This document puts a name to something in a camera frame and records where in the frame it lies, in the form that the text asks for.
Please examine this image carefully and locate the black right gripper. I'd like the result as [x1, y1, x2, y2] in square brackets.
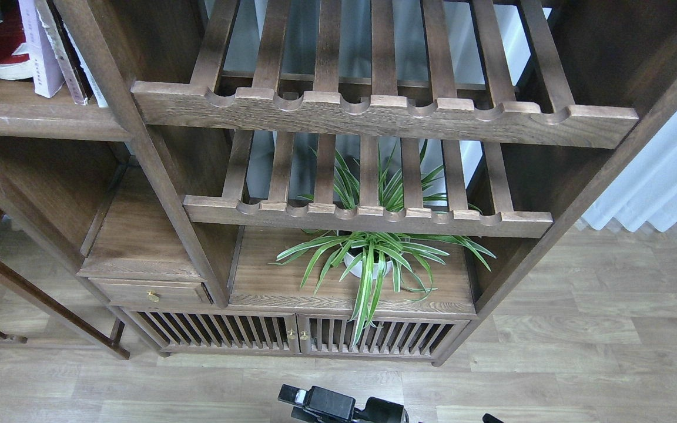
[279, 384, 410, 422]

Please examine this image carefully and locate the white lilac book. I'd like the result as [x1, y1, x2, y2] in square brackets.
[18, 1, 65, 98]

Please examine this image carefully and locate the right slatted cabinet door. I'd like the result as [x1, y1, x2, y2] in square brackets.
[297, 315, 468, 361]

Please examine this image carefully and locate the slatted cabinet door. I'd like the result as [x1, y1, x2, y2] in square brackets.
[297, 315, 468, 361]
[129, 310, 300, 355]

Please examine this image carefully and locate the left slatted cabinet door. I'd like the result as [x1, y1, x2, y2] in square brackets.
[129, 310, 300, 355]

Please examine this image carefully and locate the white plant pot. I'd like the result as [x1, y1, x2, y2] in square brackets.
[343, 249, 393, 280]

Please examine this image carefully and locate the green spider plant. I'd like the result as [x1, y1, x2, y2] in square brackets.
[269, 147, 496, 343]

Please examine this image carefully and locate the wooden drawer brass knob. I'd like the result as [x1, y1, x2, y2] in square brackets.
[91, 278, 210, 306]

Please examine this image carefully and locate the dark wooden bookshelf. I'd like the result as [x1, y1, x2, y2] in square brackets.
[0, 1, 677, 366]

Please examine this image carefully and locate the white upright book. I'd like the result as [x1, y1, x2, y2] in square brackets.
[64, 23, 109, 108]

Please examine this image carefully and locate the worn brown upright book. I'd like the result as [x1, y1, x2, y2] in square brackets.
[35, 1, 92, 106]

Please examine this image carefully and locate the white curtain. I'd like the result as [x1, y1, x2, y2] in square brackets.
[578, 112, 677, 232]

